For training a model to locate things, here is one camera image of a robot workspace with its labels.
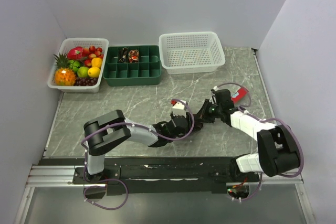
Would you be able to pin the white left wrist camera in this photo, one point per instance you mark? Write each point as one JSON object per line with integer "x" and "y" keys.
{"x": 178, "y": 109}

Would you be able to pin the orange fruit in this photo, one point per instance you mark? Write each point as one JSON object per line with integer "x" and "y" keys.
{"x": 96, "y": 62}

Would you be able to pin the white perforated empty basket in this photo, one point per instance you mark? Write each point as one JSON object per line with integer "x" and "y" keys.
{"x": 194, "y": 52}

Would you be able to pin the orange pineapple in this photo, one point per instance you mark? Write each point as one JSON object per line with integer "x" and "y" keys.
{"x": 64, "y": 75}

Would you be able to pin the brown floral necktie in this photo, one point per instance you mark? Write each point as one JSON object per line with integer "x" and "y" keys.
{"x": 199, "y": 121}

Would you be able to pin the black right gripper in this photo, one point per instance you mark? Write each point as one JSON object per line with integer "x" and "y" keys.
{"x": 207, "y": 103}

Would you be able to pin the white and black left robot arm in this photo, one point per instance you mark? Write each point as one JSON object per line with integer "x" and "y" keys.
{"x": 108, "y": 131}

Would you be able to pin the green apple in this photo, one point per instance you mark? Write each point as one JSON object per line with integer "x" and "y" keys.
{"x": 82, "y": 72}

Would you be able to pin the red rectangular box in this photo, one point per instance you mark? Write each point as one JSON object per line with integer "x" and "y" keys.
{"x": 239, "y": 95}

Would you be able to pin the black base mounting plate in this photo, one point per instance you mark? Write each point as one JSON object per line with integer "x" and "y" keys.
{"x": 166, "y": 175}

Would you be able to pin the red patterned rolled tie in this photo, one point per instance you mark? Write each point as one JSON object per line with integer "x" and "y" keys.
{"x": 133, "y": 56}

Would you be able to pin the dark rolled tie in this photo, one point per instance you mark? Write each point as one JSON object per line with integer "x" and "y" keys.
{"x": 123, "y": 55}

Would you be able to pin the green compartment organizer tray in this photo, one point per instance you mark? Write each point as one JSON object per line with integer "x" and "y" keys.
{"x": 146, "y": 72}

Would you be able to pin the white fruit basket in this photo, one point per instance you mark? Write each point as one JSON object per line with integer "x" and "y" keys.
{"x": 92, "y": 47}

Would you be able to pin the yellow lemon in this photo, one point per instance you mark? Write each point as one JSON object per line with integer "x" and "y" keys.
{"x": 94, "y": 72}

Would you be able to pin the pink dragon fruit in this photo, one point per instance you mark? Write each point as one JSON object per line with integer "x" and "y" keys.
{"x": 75, "y": 53}

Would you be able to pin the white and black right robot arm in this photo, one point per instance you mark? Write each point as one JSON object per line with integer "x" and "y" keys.
{"x": 278, "y": 149}

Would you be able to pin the dark green fruit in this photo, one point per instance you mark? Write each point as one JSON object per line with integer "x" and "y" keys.
{"x": 74, "y": 65}

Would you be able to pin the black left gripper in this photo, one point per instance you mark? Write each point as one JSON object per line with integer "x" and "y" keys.
{"x": 187, "y": 130}

